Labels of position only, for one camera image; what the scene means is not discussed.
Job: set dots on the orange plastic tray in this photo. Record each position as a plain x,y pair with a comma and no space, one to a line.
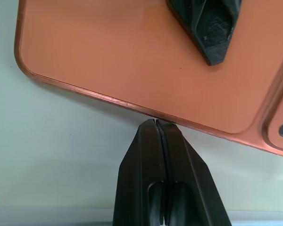
132,58

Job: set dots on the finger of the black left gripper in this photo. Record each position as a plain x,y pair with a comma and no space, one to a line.
202,28

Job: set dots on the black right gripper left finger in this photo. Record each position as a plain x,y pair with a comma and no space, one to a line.
139,169

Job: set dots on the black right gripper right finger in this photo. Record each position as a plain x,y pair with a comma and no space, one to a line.
191,179

